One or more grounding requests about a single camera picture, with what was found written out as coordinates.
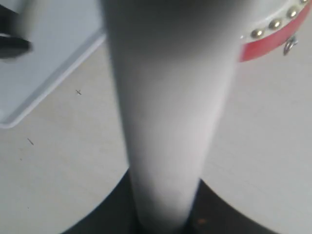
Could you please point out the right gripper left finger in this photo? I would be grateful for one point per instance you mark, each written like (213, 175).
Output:
(116, 214)

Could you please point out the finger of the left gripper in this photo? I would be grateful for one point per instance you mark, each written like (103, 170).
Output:
(14, 30)

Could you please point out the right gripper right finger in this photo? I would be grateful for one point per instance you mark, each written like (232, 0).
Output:
(212, 215)

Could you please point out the white drumstick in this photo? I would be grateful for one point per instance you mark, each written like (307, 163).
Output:
(173, 61)

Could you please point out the red small drum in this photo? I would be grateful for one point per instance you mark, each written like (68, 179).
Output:
(273, 23)

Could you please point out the white rectangular plastic tray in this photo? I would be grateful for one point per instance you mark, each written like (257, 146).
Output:
(64, 33)

